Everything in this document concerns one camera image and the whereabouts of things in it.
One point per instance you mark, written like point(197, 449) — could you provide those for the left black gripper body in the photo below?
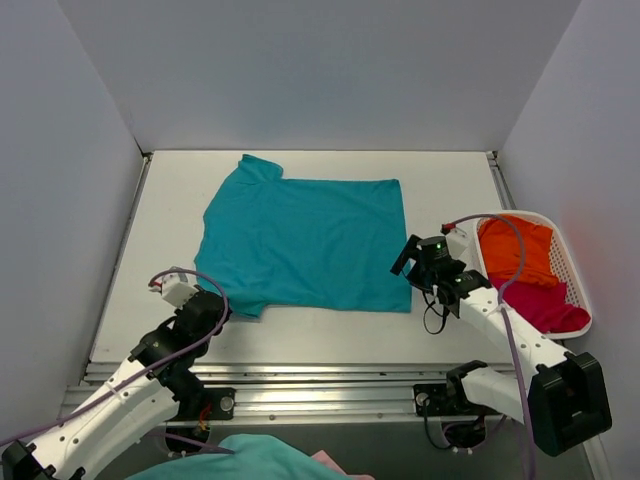
point(209, 310)

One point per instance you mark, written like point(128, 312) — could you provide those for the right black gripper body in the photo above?
point(406, 256)

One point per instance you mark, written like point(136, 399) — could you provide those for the teal t-shirt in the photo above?
point(269, 240)

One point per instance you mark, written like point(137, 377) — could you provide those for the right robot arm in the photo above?
point(559, 396)

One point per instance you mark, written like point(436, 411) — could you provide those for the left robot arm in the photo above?
point(152, 385)

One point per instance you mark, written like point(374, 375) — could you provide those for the orange t-shirt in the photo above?
point(501, 251)

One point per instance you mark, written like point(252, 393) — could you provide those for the magenta t-shirt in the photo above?
point(546, 308)

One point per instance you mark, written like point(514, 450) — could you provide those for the white plastic basket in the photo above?
point(562, 265)

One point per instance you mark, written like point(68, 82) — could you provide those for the light green cloth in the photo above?
point(255, 457)

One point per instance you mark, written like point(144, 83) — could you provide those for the pink cloth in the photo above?
point(325, 459)

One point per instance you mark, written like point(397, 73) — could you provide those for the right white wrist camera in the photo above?
point(457, 240)

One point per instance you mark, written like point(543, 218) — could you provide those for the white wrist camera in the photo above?
point(174, 286)
point(457, 240)

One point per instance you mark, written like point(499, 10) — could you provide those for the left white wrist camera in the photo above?
point(174, 286)

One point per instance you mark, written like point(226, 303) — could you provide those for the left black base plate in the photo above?
point(213, 404)

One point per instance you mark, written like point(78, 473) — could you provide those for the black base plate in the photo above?
point(432, 399)
point(213, 404)

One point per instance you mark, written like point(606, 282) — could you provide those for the aluminium rail frame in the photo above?
point(321, 394)

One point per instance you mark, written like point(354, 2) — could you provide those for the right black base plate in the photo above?
point(432, 399)

